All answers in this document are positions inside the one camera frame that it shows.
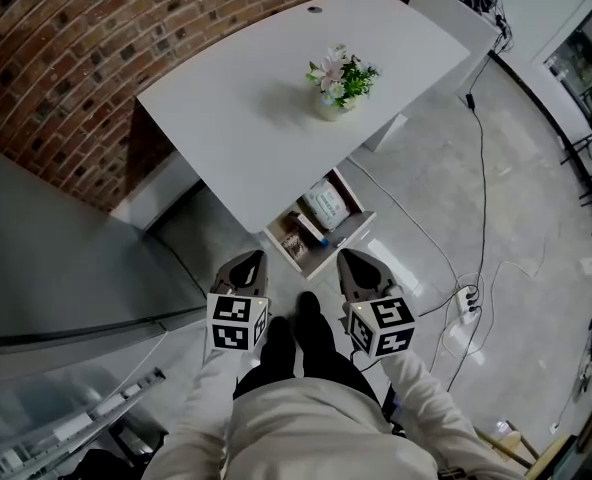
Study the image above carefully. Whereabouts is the white cabinet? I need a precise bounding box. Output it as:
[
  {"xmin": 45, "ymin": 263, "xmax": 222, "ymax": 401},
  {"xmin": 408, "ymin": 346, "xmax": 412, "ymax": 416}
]
[{"xmin": 408, "ymin": 0, "xmax": 497, "ymax": 99}]

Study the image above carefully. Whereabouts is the blue printed packet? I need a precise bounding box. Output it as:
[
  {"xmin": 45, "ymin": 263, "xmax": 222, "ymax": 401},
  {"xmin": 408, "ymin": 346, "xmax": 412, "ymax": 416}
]
[{"xmin": 289, "ymin": 209, "xmax": 328, "ymax": 248}]

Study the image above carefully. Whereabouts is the dark framed window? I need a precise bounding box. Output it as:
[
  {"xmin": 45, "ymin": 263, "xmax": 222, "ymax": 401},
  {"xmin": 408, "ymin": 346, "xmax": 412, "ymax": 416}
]
[{"xmin": 543, "ymin": 0, "xmax": 592, "ymax": 129}]

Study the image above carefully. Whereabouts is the black power cable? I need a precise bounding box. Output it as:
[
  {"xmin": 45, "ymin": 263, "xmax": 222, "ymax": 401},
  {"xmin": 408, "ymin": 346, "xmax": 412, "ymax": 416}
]
[
  {"xmin": 468, "ymin": 12, "xmax": 487, "ymax": 292},
  {"xmin": 415, "ymin": 292, "xmax": 487, "ymax": 394}
]

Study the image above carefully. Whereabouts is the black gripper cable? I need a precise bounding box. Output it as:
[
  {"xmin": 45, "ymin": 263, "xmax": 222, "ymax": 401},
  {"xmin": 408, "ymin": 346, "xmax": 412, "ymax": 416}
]
[{"xmin": 348, "ymin": 350, "xmax": 393, "ymax": 375}]

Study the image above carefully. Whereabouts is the person's torso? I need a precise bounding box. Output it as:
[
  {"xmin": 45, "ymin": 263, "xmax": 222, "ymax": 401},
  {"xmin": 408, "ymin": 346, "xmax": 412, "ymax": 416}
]
[{"xmin": 223, "ymin": 377, "xmax": 440, "ymax": 480}]

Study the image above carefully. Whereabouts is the wooden chair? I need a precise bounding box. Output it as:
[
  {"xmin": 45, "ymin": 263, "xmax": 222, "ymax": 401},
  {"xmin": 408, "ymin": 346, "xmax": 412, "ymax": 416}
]
[{"xmin": 470, "ymin": 420, "xmax": 542, "ymax": 469}]

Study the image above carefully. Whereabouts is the white wooden drawer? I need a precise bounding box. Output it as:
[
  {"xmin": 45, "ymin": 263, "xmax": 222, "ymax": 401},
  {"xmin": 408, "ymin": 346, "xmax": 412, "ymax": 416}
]
[{"xmin": 263, "ymin": 166, "xmax": 378, "ymax": 282}]

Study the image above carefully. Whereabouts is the white wipes pack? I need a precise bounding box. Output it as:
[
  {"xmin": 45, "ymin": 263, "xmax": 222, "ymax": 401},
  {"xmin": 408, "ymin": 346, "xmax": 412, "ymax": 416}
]
[{"xmin": 301, "ymin": 178, "xmax": 351, "ymax": 233}]

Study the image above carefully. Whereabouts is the white cable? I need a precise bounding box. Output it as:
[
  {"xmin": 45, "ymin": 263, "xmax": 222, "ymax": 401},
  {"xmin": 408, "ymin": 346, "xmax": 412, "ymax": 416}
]
[{"xmin": 348, "ymin": 155, "xmax": 461, "ymax": 292}]

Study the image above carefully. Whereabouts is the person's leg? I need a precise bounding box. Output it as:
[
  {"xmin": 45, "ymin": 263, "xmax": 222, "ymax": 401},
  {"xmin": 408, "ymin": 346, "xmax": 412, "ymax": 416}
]
[
  {"xmin": 293, "ymin": 291, "xmax": 380, "ymax": 404},
  {"xmin": 233, "ymin": 316, "xmax": 297, "ymax": 399}
]

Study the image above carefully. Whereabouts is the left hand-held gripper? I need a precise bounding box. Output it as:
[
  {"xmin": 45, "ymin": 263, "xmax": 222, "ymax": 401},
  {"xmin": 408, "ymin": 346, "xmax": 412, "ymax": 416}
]
[{"xmin": 206, "ymin": 249, "xmax": 270, "ymax": 355}]

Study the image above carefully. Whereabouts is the person's right forearm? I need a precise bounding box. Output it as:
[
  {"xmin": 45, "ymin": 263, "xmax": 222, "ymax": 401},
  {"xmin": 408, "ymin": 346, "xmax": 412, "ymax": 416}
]
[{"xmin": 380, "ymin": 350, "xmax": 522, "ymax": 480}]

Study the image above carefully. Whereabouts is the white desk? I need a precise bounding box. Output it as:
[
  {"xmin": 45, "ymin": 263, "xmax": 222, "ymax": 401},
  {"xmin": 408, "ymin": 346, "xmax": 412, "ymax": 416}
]
[{"xmin": 135, "ymin": 0, "xmax": 472, "ymax": 237}]

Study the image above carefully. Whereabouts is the perforated metal rail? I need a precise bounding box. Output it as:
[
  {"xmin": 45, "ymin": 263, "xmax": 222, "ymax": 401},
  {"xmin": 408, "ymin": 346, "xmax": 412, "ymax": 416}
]
[{"xmin": 0, "ymin": 367, "xmax": 167, "ymax": 480}]

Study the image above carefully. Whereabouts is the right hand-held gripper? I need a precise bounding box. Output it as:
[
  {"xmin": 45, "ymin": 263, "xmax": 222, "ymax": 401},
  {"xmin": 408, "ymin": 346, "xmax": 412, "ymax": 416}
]
[{"xmin": 336, "ymin": 247, "xmax": 417, "ymax": 361}]

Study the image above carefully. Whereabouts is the person's right leg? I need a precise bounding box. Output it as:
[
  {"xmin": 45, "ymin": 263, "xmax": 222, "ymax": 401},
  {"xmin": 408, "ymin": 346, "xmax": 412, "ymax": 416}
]
[{"xmin": 293, "ymin": 291, "xmax": 380, "ymax": 404}]

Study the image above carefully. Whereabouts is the person's left leg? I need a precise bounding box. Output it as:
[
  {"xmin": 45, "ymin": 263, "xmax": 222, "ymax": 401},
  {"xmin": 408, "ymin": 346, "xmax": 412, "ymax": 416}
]
[{"xmin": 233, "ymin": 316, "xmax": 297, "ymax": 399}]

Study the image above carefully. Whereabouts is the large grey cabinet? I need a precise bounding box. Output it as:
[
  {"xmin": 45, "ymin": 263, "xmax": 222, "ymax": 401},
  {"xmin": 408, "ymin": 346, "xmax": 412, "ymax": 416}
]
[{"xmin": 0, "ymin": 137, "xmax": 207, "ymax": 384}]

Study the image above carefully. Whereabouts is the small patterned box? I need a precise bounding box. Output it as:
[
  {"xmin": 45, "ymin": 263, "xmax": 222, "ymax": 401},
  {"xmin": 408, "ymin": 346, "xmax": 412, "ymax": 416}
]
[{"xmin": 278, "ymin": 231, "xmax": 310, "ymax": 260}]

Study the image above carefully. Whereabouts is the potted flower plant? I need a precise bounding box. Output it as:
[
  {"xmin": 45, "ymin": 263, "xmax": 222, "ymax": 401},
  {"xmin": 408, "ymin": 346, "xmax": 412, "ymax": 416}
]
[{"xmin": 304, "ymin": 43, "xmax": 381, "ymax": 122}]

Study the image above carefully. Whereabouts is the white power strip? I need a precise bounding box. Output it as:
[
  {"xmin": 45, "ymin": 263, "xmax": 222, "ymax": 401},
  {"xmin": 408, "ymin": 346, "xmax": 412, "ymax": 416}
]
[{"xmin": 454, "ymin": 287, "xmax": 480, "ymax": 324}]

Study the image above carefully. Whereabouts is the person's left forearm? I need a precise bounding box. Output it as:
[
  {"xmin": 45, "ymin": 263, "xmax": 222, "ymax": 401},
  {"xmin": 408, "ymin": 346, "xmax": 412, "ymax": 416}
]
[{"xmin": 145, "ymin": 351, "xmax": 237, "ymax": 480}]

